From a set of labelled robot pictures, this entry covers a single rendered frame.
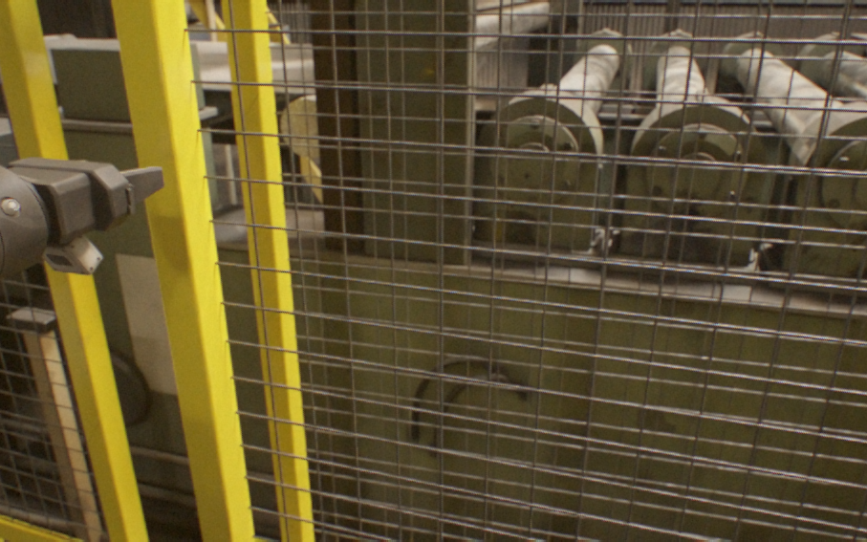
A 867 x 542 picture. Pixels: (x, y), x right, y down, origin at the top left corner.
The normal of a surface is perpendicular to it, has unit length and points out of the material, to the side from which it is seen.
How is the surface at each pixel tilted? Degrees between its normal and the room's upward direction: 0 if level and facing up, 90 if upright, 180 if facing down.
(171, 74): 90
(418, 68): 90
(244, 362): 90
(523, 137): 90
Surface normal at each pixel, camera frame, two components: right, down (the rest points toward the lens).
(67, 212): 0.96, 0.11
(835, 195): -0.53, 0.41
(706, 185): -0.29, 0.37
